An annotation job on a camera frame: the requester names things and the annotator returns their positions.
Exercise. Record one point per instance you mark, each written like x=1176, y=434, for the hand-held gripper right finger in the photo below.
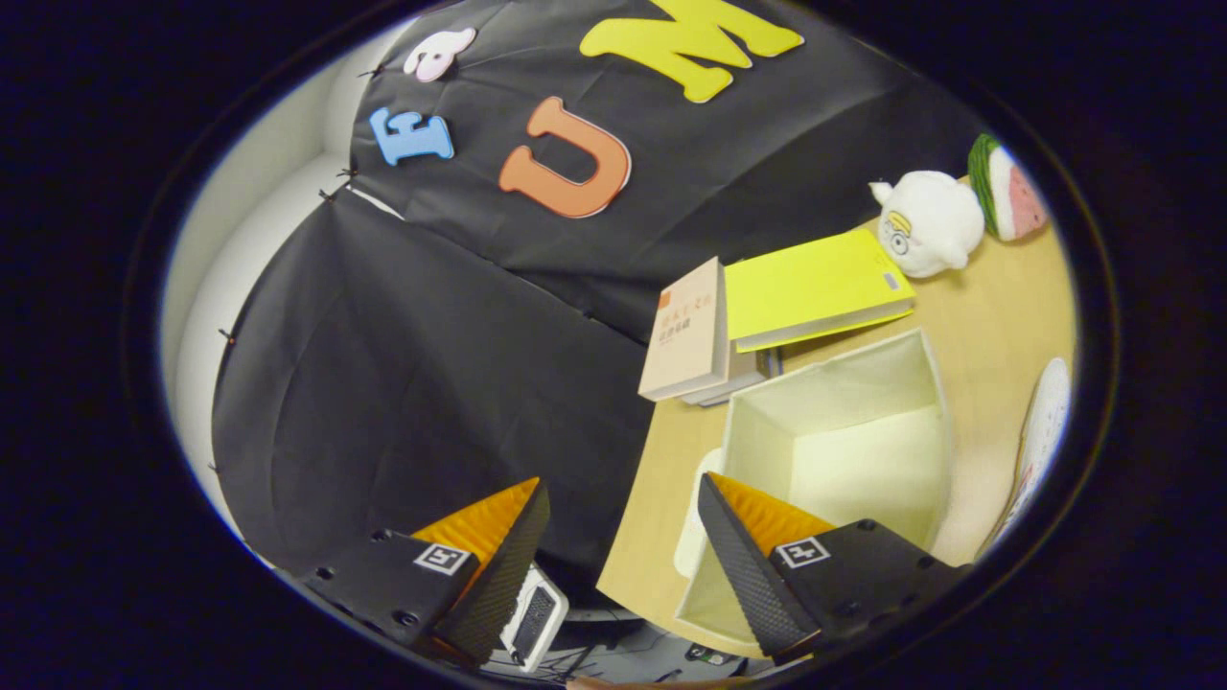
x=752, y=585

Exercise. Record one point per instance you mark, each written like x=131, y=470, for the yellow book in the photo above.
x=815, y=287

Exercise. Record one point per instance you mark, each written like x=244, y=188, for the beige book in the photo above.
x=685, y=335

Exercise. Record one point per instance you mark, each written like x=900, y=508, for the white device with dark grille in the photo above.
x=537, y=623

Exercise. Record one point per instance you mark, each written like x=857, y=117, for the white plush toy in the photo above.
x=935, y=225

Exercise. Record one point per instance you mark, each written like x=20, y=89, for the watermelon slice plush toy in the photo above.
x=1011, y=192

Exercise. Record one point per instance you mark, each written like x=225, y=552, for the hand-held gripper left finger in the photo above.
x=503, y=585

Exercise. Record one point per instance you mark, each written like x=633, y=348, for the pale green fabric storage box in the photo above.
x=853, y=450

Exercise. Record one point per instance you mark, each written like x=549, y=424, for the white striped canvas shoe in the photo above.
x=1045, y=422

